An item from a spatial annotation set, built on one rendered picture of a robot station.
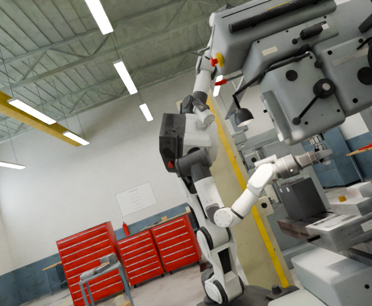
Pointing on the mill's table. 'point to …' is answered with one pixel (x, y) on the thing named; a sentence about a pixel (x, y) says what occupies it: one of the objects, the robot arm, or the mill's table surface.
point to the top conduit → (269, 14)
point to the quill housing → (302, 98)
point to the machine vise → (352, 226)
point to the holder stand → (301, 198)
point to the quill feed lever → (325, 87)
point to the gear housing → (282, 47)
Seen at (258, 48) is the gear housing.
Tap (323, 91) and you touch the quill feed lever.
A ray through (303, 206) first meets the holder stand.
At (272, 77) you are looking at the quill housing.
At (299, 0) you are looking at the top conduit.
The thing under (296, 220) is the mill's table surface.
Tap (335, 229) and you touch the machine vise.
